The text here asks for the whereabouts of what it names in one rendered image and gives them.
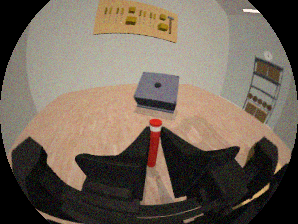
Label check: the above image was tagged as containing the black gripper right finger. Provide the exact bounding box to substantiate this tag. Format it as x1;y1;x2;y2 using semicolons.
160;127;239;198

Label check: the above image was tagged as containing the red peg with white band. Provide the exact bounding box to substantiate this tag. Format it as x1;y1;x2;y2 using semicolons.
146;119;162;168

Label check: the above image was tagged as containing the grey sloped panel with hole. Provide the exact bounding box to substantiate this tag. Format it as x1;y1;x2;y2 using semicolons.
133;72;180;113

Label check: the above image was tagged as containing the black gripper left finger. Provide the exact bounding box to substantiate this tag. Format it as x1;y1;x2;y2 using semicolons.
74;127;150;201

